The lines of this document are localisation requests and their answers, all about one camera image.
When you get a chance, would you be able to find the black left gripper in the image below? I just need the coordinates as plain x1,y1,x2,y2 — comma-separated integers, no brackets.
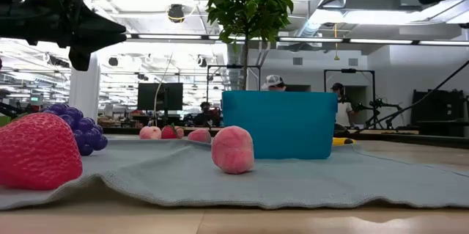
0,1,128,72

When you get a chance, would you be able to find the purple toy grape bunch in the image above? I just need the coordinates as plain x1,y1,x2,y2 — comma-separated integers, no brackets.
43,103,108,156

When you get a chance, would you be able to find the pale pink toy peach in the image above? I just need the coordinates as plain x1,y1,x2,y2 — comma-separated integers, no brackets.
139,125,163,140

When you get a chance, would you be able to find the small red toy strawberry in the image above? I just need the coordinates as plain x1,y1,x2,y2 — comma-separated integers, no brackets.
160,123,180,140

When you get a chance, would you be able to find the large red toy strawberry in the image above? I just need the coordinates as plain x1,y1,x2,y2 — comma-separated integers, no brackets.
0,111,84,191

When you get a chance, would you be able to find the blue plastic tupperware container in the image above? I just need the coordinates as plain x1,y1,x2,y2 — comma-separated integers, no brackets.
221,90,339,161

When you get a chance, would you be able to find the white building pillar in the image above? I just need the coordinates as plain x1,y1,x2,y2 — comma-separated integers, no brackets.
68,52,101,122

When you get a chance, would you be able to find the black computer monitor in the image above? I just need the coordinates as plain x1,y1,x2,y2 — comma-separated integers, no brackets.
137,82,184,111

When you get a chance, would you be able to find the black hanging ceiling device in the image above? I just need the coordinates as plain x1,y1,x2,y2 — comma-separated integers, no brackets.
167,4,185,23

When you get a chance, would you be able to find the black diagonal strut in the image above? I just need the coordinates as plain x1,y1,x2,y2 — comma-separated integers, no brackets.
354,59,469,134

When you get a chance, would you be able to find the black cabinet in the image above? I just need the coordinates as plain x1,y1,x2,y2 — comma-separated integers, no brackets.
410,89,467,136

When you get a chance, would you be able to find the person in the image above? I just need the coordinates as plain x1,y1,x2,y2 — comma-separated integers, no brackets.
193,101,222,128
260,74,287,92
330,82,362,128

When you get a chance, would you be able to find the green tree in black pot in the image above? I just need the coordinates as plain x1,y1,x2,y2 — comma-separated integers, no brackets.
205,0,298,92

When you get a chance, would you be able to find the grey cloth mat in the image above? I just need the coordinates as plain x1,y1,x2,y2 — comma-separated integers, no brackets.
0,136,469,211

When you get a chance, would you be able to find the white hanging cable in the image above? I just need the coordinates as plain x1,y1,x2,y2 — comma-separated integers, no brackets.
152,52,174,127

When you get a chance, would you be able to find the black aluminium table frame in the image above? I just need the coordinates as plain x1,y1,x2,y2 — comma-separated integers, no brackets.
102,126,469,150

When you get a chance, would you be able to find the yellow hanging cord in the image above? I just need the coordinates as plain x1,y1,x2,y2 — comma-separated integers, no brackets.
333,23,340,62

